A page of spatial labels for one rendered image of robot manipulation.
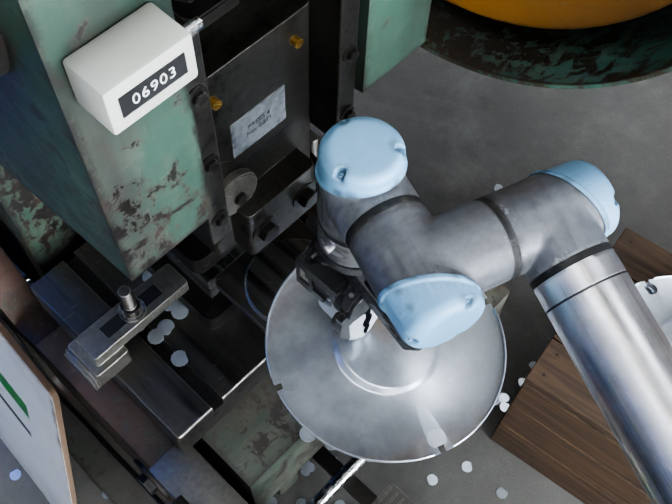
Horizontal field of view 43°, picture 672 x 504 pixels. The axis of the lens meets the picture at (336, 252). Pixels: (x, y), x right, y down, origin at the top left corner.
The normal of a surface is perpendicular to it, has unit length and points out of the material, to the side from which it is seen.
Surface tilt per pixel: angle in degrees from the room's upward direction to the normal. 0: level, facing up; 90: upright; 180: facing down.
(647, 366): 12
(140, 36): 0
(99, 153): 90
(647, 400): 27
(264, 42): 90
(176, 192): 90
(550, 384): 0
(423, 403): 5
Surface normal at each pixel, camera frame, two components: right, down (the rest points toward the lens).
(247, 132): 0.72, 0.61
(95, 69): 0.02, -0.48
